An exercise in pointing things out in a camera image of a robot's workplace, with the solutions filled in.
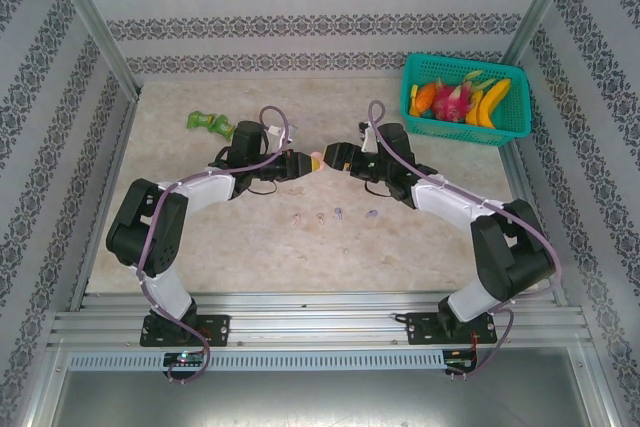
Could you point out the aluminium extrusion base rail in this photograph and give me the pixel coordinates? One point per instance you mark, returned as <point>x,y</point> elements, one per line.
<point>310,317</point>

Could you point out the aluminium side rail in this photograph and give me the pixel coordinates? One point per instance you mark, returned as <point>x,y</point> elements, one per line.
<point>510,167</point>
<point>107,197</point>

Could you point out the green snack packet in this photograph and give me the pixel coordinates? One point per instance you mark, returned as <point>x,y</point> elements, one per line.
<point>222,124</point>
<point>200,120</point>

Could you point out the pink toy dragon fruit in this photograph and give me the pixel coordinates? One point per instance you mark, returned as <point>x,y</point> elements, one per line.
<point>452,102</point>

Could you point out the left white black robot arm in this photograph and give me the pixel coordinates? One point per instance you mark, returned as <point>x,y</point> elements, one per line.
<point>200,194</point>

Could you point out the orange toy fruit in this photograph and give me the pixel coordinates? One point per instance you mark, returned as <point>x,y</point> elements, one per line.
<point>426,98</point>

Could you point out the yellow toy banana bunch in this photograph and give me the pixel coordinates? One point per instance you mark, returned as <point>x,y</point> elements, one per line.
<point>492,97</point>

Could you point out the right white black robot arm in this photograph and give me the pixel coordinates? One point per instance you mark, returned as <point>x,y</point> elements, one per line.
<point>440,197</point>

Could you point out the yellow toy fruit slice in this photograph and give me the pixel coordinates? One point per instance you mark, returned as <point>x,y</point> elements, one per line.
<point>413,97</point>

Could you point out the teal plastic basket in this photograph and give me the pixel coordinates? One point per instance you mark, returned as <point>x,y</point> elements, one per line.
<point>510,117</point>

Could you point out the small circuit board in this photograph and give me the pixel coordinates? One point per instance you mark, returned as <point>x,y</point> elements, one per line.
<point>460,359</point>
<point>185,359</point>

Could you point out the aluminium corner post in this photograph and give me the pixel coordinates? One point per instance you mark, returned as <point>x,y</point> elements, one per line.
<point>90,17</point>
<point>542,2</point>

